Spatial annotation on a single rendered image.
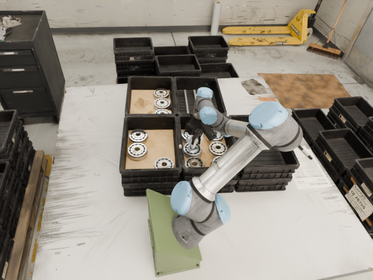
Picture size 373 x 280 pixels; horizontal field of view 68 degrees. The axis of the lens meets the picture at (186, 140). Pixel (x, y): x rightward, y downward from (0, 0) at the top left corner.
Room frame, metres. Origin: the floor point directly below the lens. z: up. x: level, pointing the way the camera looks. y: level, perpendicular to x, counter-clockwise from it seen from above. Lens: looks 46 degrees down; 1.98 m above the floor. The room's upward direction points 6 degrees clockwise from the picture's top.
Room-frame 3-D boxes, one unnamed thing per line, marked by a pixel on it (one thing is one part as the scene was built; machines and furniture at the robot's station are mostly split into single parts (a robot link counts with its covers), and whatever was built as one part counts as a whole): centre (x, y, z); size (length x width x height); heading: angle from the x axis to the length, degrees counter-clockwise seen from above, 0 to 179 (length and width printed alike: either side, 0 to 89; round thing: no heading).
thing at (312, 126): (1.94, -1.16, 0.26); 0.40 x 0.30 x 0.23; 15
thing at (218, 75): (2.47, -0.24, 0.31); 0.40 x 0.30 x 0.34; 105
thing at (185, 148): (1.03, -0.04, 0.86); 0.10 x 0.10 x 0.01
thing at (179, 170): (1.00, 0.18, 0.92); 0.40 x 0.30 x 0.02; 9
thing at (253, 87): (1.93, -0.50, 0.71); 0.22 x 0.19 x 0.01; 15
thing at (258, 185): (1.09, -0.41, 0.76); 0.40 x 0.30 x 0.12; 9
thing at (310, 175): (1.12, -0.73, 0.70); 0.33 x 0.23 x 0.01; 15
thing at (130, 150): (0.99, 0.26, 0.86); 0.10 x 0.10 x 0.01
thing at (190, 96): (1.44, -0.05, 0.87); 0.40 x 0.30 x 0.11; 9
